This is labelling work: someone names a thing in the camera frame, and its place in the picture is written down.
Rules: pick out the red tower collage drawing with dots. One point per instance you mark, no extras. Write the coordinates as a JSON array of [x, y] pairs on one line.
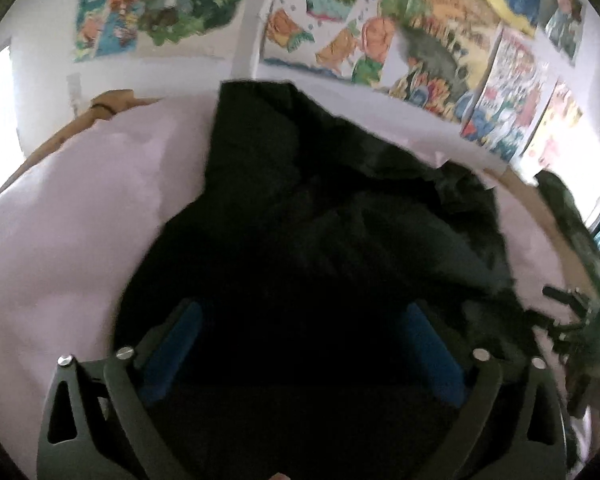
[[510, 95]]

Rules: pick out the landscape drawing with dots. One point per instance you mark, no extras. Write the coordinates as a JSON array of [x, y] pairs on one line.
[[445, 55]]

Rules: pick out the pink blanket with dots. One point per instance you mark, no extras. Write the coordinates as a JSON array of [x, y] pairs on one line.
[[80, 240]]

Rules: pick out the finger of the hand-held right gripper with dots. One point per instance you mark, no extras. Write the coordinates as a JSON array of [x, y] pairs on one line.
[[562, 296]]

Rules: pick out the black padded jacket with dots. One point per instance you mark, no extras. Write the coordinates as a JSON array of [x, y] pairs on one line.
[[330, 210]]

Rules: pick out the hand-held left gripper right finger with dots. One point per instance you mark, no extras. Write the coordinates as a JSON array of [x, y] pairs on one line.
[[430, 355]]

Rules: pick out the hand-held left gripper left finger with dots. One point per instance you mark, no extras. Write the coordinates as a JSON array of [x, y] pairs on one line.
[[172, 355]]

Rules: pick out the pink and yellow chicks drawing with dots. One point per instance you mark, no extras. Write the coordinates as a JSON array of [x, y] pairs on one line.
[[555, 125]]

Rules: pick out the red-haired character drawing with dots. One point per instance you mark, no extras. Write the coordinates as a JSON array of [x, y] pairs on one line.
[[565, 10]]

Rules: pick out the turtles drawing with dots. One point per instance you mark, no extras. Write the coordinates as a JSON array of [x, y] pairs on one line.
[[330, 20]]

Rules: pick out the dark green garment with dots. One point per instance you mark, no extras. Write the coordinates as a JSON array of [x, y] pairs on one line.
[[565, 210]]

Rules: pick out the swimming child drawing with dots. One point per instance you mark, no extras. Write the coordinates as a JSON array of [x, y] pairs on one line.
[[107, 10]]

